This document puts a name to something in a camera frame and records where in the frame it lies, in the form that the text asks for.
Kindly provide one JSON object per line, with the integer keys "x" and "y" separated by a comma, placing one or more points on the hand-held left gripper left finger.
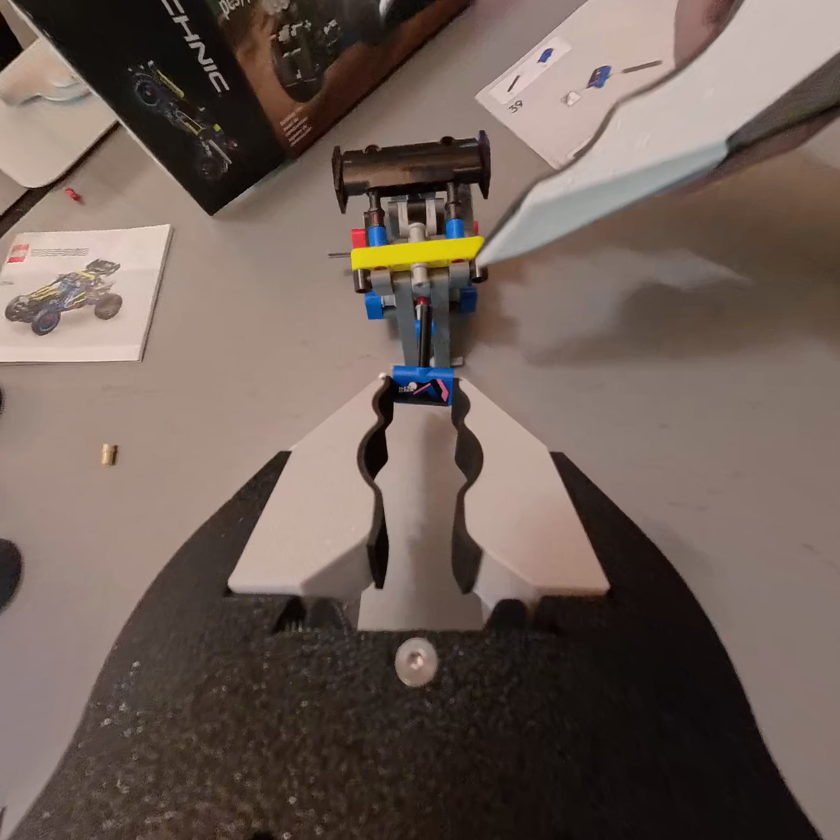
{"x": 315, "y": 518}

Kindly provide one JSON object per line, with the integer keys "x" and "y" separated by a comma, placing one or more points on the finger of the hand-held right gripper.
{"x": 689, "y": 111}

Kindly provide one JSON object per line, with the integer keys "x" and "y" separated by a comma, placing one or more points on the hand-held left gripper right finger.
{"x": 525, "y": 525}

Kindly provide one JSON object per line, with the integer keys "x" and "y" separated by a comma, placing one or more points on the blue stickered toy tile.
{"x": 420, "y": 390}

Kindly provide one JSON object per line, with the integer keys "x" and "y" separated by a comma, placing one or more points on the partly built toy buggy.
{"x": 413, "y": 253}

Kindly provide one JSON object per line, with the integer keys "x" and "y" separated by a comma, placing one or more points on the instruction booklet with buggy cover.
{"x": 98, "y": 328}

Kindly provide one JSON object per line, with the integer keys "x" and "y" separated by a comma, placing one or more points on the dark toy set box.
{"x": 164, "y": 79}

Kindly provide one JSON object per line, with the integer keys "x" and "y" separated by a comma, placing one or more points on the tan toy pin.
{"x": 109, "y": 455}

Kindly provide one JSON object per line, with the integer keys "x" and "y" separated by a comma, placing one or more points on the black toy tire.
{"x": 8, "y": 574}

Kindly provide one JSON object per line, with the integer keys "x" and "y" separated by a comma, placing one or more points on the white sign stand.
{"x": 39, "y": 144}

